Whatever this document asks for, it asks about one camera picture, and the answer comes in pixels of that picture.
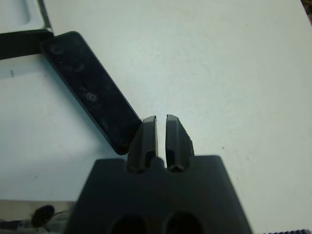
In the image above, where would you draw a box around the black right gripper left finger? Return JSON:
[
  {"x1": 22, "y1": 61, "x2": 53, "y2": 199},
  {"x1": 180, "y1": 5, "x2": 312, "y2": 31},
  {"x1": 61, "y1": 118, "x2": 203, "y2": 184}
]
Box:
[{"x1": 126, "y1": 115, "x2": 159, "y2": 173}]

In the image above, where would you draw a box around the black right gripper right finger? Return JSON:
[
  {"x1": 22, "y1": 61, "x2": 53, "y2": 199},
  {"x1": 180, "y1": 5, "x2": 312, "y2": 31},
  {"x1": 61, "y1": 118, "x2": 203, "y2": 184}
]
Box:
[{"x1": 165, "y1": 114, "x2": 195, "y2": 172}]

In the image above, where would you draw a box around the slim black camera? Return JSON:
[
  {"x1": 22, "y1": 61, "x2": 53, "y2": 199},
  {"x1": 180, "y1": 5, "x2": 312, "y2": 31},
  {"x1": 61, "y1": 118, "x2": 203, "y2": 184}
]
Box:
[{"x1": 39, "y1": 31, "x2": 143, "y2": 156}]

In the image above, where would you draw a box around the black box base white insert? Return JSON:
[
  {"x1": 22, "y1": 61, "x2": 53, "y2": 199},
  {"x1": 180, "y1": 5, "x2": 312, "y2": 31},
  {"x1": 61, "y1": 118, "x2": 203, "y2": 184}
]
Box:
[{"x1": 0, "y1": 0, "x2": 55, "y2": 61}]

